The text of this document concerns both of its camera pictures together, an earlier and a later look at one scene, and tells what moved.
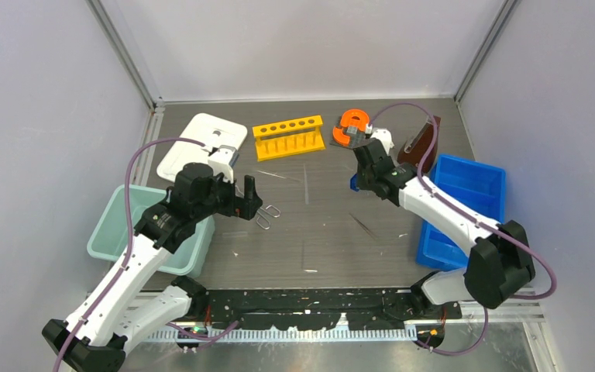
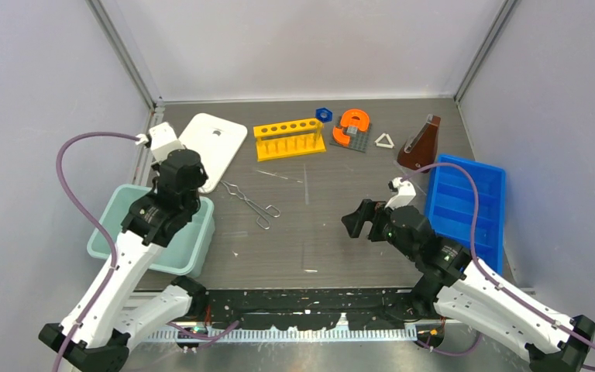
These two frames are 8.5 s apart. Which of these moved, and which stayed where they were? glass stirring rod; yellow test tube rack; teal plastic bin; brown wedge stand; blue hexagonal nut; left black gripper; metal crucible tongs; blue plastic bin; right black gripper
Moved: left black gripper; blue hexagonal nut; right black gripper
Stayed: teal plastic bin; glass stirring rod; blue plastic bin; brown wedge stand; metal crucible tongs; yellow test tube rack
